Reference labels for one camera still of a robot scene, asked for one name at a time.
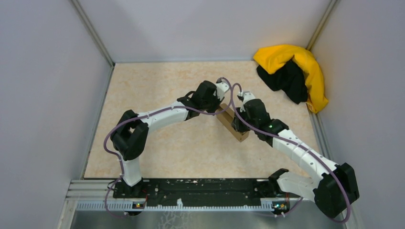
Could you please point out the black cloth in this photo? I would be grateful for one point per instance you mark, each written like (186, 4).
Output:
(289, 78)

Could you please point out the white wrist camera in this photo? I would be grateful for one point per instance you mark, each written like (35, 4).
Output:
(245, 96)
(222, 87)

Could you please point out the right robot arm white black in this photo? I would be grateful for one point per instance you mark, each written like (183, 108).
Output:
(332, 187)

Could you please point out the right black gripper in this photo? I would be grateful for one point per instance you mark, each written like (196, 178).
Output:
(237, 124)

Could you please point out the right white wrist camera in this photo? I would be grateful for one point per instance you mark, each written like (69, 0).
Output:
(245, 96)

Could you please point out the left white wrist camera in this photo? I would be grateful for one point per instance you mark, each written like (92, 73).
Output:
(222, 87)

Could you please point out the aluminium front rail frame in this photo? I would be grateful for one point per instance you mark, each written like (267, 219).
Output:
(89, 204)

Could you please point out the right corner aluminium post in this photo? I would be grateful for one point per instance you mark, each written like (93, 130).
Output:
(322, 23)

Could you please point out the brown cardboard box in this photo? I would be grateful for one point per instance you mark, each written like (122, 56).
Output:
(226, 118)

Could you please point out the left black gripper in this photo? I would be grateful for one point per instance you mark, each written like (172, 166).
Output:
(218, 102)

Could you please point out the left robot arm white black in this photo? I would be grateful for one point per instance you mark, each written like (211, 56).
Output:
(130, 135)

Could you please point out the yellow cloth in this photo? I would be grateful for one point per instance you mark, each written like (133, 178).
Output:
(273, 58)

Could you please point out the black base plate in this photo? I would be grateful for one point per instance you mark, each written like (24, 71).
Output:
(204, 192)

